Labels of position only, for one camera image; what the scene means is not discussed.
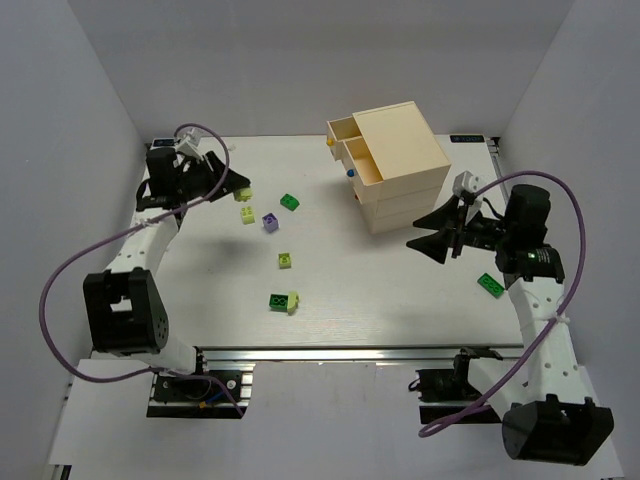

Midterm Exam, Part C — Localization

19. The cream plastic drawer cabinet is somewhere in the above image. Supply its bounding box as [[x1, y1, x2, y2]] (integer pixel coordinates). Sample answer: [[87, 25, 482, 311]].
[[326, 101, 451, 234]]

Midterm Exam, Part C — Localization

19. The cream drawer blue knob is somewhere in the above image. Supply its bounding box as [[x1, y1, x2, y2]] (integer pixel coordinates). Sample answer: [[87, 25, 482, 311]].
[[345, 137, 383, 185]]

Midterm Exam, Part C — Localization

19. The cream drawer yellow knob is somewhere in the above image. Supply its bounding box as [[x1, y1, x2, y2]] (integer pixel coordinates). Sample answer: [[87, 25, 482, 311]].
[[327, 116, 361, 153]]

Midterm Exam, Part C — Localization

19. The lime green small lego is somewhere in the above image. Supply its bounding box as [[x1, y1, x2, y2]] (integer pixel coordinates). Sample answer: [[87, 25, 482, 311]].
[[233, 187, 253, 202]]

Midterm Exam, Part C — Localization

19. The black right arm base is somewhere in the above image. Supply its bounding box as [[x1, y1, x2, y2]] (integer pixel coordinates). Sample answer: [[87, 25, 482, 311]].
[[407, 347, 503, 426]]

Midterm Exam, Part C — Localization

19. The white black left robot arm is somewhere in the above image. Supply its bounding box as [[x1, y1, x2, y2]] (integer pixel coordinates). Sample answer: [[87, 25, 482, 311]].
[[83, 147, 251, 374]]

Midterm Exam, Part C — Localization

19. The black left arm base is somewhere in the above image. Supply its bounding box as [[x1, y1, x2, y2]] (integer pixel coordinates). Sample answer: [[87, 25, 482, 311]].
[[146, 368, 251, 419]]

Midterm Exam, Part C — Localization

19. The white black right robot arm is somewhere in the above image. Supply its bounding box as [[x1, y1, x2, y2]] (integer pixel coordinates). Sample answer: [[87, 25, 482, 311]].
[[407, 175, 614, 466]]

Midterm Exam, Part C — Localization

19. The black table label left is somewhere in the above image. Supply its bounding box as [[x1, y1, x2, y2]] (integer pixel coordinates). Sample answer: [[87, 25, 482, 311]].
[[151, 138, 175, 149]]

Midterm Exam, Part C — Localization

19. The black table label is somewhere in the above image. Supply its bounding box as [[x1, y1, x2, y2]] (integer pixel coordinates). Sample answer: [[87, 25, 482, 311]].
[[449, 134, 485, 143], [151, 138, 175, 149]]

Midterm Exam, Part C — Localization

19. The green flat lego right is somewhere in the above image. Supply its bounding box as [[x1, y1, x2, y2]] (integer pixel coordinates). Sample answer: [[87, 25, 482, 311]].
[[477, 273, 505, 299]]

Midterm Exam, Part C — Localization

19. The purple square lego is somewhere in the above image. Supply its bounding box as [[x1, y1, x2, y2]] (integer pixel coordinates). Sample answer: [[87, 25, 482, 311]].
[[262, 213, 279, 233]]

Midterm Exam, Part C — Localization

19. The dark green sloped lego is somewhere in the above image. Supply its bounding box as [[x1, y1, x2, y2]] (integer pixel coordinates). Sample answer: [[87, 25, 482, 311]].
[[280, 194, 300, 211]]

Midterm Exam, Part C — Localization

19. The black table label right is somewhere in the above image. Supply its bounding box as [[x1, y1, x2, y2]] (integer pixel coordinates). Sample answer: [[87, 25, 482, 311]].
[[449, 134, 485, 143]]

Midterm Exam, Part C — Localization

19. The lime green lego centre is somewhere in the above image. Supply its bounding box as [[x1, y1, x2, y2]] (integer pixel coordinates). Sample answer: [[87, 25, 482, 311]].
[[278, 252, 292, 269]]

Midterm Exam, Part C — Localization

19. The dark green lego front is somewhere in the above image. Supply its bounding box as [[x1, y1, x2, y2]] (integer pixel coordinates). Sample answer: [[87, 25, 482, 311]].
[[268, 294, 289, 312]]

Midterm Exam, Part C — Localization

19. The lime green lego front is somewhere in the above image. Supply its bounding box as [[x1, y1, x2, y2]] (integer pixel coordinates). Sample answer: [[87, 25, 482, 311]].
[[286, 291, 300, 315]]

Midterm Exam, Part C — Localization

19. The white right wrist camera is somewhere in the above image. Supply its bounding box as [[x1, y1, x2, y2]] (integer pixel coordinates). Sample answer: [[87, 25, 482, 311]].
[[452, 171, 486, 197]]

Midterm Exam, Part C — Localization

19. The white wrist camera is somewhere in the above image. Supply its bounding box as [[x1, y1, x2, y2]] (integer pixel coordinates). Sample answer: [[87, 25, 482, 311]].
[[175, 127, 202, 159], [452, 171, 486, 197]]

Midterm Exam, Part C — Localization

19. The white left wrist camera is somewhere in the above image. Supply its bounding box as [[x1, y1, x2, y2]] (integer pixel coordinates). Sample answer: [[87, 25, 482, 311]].
[[175, 127, 202, 159]]

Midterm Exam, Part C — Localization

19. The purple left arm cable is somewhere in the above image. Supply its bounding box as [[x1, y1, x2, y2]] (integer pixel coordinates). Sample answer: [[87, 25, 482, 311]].
[[39, 123, 246, 419]]

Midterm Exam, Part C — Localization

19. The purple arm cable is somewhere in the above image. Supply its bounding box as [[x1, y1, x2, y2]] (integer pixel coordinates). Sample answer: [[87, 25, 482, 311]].
[[39, 123, 246, 419], [418, 171, 585, 439]]

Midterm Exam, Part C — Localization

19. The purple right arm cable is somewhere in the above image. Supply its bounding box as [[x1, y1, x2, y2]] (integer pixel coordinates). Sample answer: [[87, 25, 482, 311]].
[[418, 171, 585, 439]]

